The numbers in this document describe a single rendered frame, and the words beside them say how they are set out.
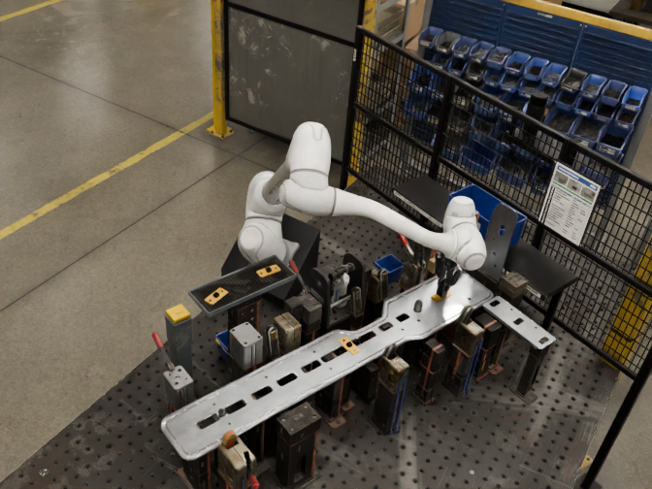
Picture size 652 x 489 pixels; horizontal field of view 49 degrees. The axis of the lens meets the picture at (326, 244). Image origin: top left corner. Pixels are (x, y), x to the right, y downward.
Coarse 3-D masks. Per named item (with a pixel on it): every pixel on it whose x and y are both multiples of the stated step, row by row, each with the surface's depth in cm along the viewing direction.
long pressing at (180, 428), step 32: (416, 288) 284; (480, 288) 287; (384, 320) 269; (416, 320) 270; (448, 320) 272; (320, 352) 254; (256, 384) 240; (288, 384) 241; (320, 384) 242; (192, 416) 228; (224, 416) 229; (256, 416) 230; (192, 448) 218
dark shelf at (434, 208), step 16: (400, 192) 332; (416, 192) 333; (432, 192) 334; (448, 192) 335; (416, 208) 325; (432, 208) 324; (512, 256) 300; (528, 256) 301; (544, 256) 302; (528, 272) 293; (544, 272) 294; (560, 272) 294; (528, 288) 288; (544, 288) 286; (560, 288) 287
